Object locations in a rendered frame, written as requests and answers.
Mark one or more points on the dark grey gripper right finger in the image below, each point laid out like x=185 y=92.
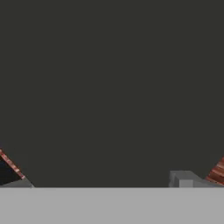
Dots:
x=185 y=180

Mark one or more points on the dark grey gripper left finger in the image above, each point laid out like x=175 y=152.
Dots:
x=20 y=183

